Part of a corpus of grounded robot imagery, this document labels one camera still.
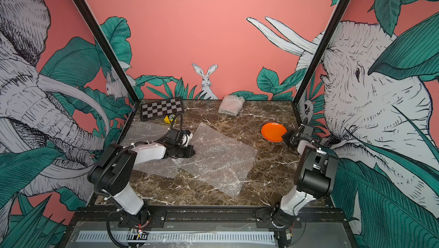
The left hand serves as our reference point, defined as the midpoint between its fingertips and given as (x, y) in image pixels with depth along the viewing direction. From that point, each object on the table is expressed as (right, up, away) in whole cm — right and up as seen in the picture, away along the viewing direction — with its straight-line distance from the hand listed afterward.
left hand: (196, 150), depth 94 cm
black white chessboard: (-27, +24, +18) cm, 40 cm away
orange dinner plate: (+45, +10, +6) cm, 47 cm away
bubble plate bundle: (+21, +27, +20) cm, 40 cm away
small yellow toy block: (-20, +17, +13) cm, 30 cm away
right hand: (+50, +11, +2) cm, 51 cm away
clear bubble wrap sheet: (-37, +9, +9) cm, 39 cm away
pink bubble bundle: (+13, -5, -2) cm, 14 cm away
